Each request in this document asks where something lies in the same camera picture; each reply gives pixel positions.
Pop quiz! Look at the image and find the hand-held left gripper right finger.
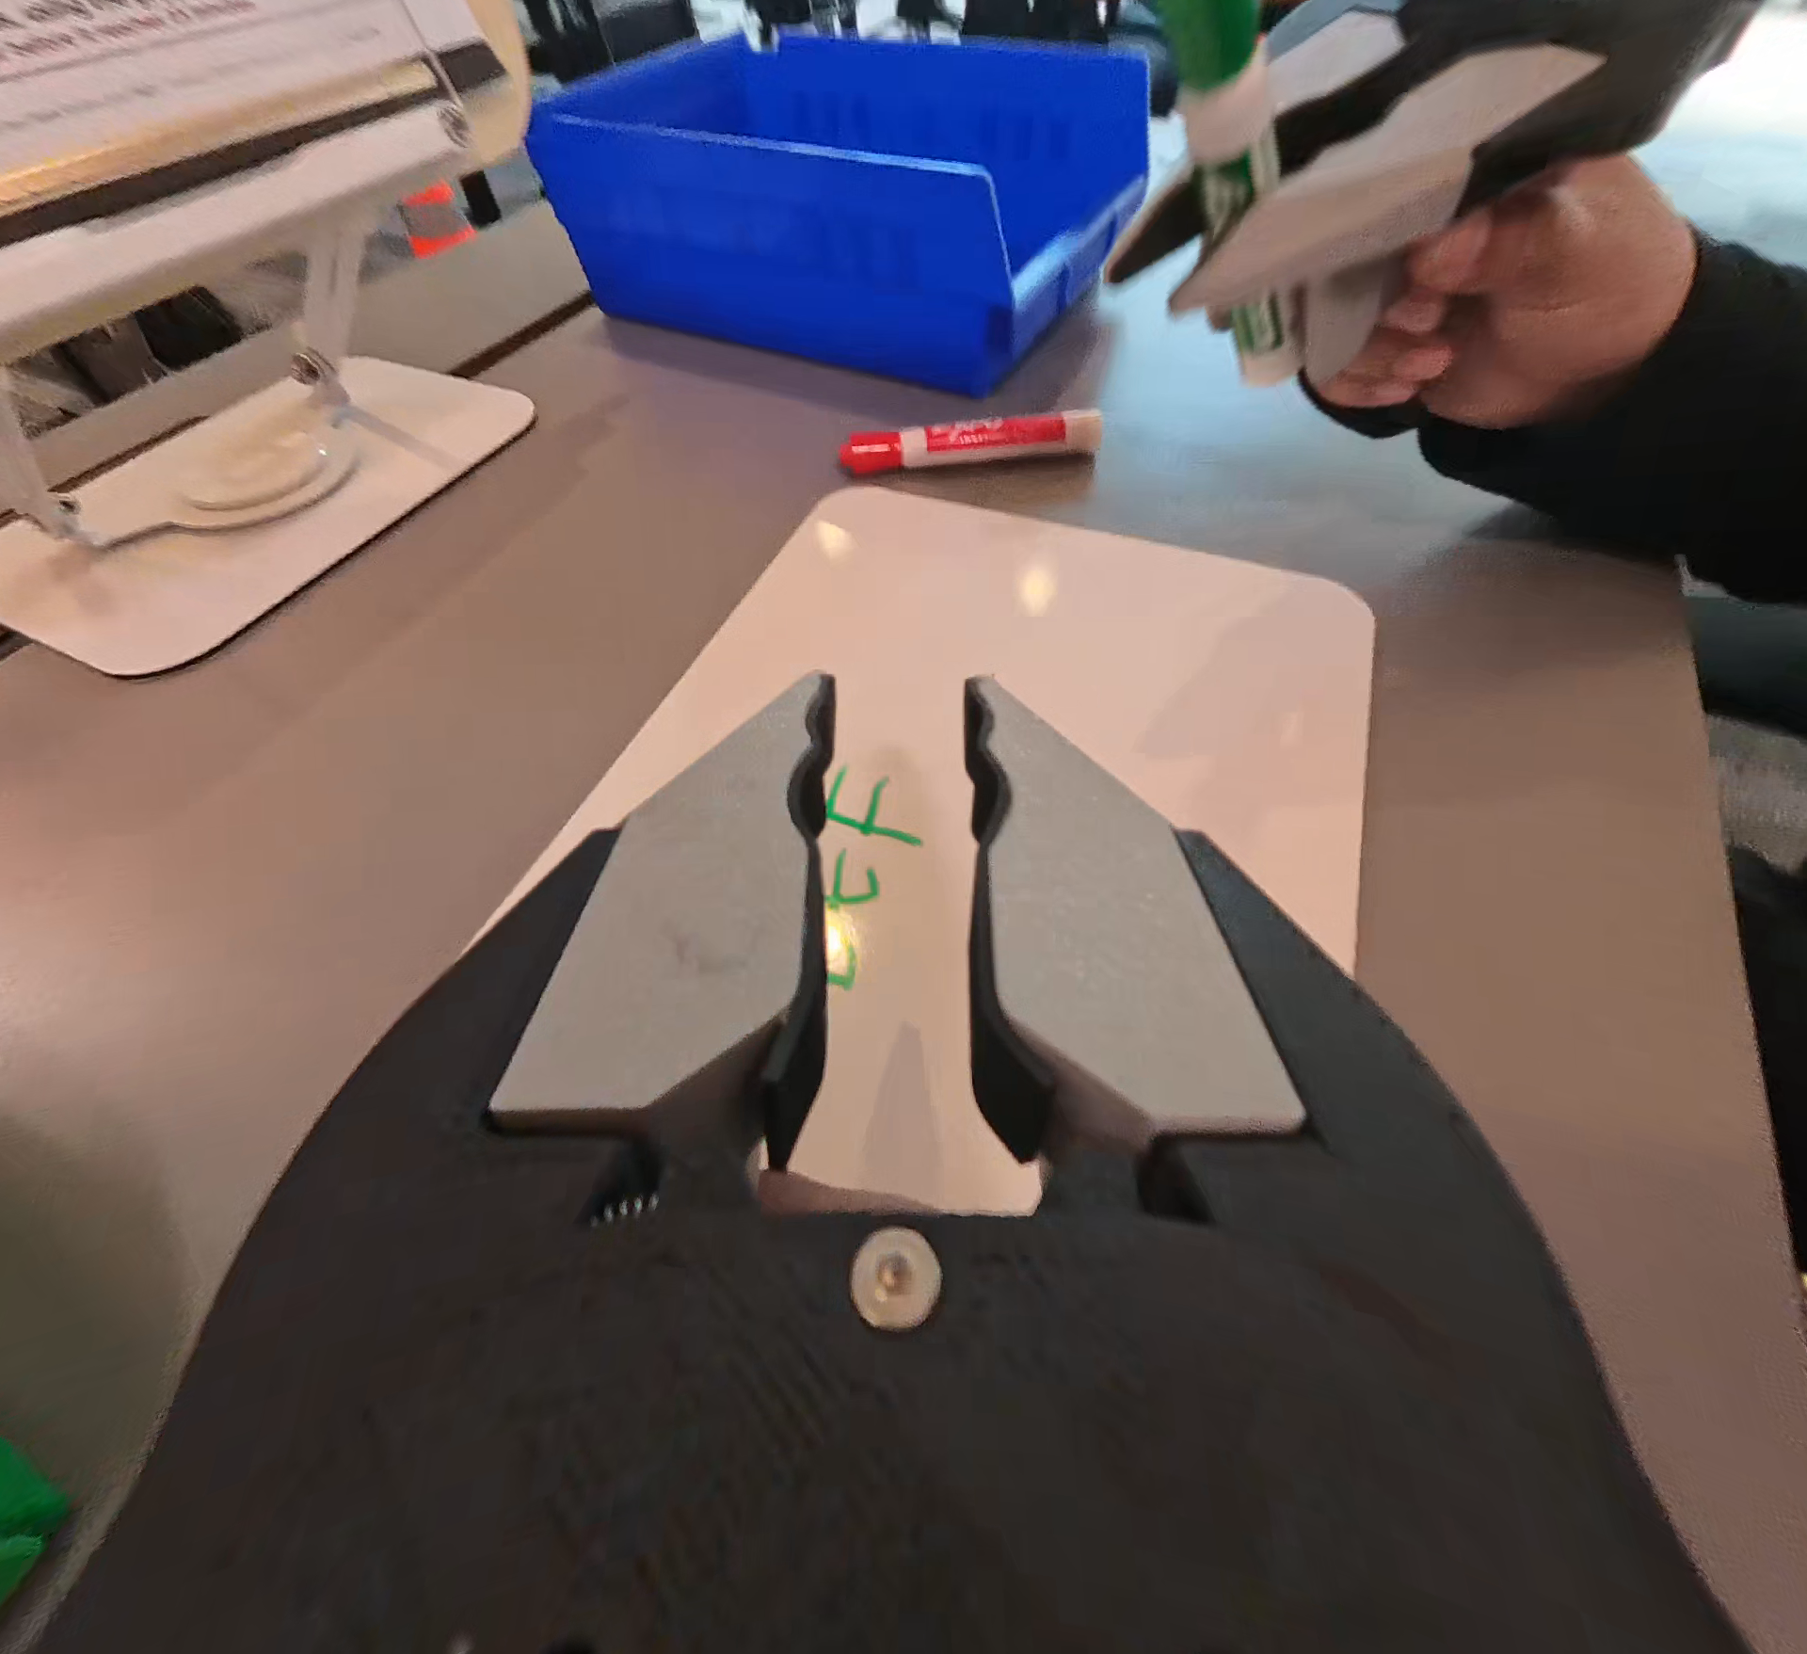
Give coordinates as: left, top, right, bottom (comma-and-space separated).
964, 674, 1310, 1164

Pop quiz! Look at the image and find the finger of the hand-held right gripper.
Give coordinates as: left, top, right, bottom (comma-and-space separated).
1105, 13, 1409, 286
1169, 55, 1606, 319

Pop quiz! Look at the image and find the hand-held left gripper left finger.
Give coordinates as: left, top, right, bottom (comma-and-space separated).
486, 672, 841, 1171

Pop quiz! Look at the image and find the green dry erase marker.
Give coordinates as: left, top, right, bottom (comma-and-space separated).
1179, 72, 1308, 389

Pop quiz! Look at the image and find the white whiteboard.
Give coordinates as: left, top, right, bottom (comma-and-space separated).
473, 486, 1378, 1217

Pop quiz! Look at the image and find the red dry erase marker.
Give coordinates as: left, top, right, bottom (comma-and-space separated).
904, 408, 1105, 469

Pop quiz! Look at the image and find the blue plastic bin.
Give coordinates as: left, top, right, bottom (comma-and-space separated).
526, 30, 1152, 398

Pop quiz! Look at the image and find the person's right hand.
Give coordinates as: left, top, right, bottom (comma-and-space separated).
1306, 153, 1699, 431

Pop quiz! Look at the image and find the beige board on white stand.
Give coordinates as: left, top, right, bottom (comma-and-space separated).
0, 0, 539, 678

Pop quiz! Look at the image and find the green plastic bin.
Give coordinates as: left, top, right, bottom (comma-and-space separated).
0, 1433, 72, 1614

